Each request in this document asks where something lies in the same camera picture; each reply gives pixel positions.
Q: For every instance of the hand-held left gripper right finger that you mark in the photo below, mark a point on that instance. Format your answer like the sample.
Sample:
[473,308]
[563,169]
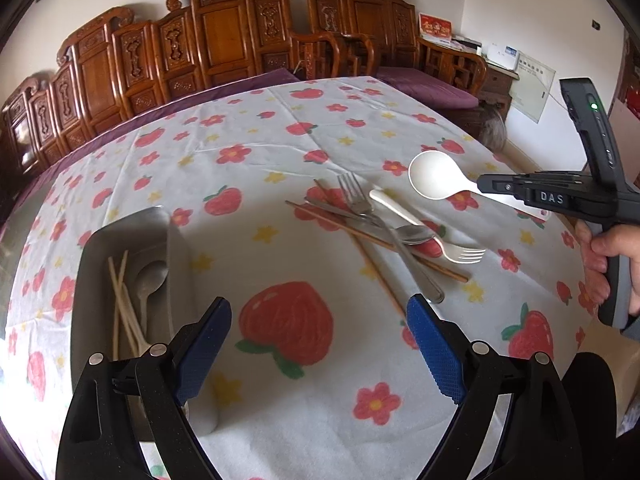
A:
[435,350]

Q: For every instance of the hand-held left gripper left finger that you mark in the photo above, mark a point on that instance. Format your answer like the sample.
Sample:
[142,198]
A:
[205,350]

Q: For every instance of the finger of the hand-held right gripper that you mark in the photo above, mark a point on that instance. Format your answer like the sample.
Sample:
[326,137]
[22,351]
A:
[502,185]

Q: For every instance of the metal fork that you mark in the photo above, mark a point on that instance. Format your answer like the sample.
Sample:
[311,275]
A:
[430,287]

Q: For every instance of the large white plastic spoon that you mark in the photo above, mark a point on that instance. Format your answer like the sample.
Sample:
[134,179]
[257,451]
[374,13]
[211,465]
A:
[432,175]

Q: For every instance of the beige chopstick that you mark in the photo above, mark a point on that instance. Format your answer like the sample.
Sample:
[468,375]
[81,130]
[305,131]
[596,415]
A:
[125,305]
[117,335]

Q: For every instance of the brown chopstick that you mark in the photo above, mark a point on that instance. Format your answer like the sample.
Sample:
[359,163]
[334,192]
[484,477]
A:
[325,219]
[380,280]

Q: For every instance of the small grey spoon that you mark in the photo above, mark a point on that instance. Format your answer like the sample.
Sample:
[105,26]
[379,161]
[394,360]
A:
[151,277]

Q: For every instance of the metal spoon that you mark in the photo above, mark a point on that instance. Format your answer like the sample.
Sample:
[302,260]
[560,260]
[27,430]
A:
[415,234]

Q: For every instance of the white plastic fork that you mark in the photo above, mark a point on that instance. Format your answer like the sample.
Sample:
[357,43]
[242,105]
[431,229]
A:
[395,205]

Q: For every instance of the metal rectangular tin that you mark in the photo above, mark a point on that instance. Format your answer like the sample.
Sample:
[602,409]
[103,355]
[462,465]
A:
[100,280]

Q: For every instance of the person's right hand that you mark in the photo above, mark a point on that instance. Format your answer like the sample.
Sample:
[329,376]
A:
[590,265]

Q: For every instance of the grey fluffy bundle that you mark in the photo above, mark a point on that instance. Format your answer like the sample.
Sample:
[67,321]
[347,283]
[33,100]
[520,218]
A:
[490,127]

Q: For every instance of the wooden side table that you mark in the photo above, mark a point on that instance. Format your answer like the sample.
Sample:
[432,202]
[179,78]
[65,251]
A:
[500,85]

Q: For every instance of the strawberry flower print tablecloth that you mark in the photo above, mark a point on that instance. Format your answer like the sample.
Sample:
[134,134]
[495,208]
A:
[300,410]

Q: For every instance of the purple armchair cushion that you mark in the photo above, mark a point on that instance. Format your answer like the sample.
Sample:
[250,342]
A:
[430,85]

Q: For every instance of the white device box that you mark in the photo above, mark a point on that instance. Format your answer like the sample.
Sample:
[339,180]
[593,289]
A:
[502,57]

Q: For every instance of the red greeting card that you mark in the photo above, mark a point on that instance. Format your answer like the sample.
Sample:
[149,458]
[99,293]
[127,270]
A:
[435,26]

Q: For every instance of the carved wooden armchair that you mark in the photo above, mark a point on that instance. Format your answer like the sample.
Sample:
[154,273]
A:
[370,10]

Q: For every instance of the carved wooden sofa bench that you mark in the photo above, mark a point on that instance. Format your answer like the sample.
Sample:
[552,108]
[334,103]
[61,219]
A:
[220,25]

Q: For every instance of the white wall chart panel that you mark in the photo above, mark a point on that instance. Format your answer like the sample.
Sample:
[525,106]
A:
[532,85]

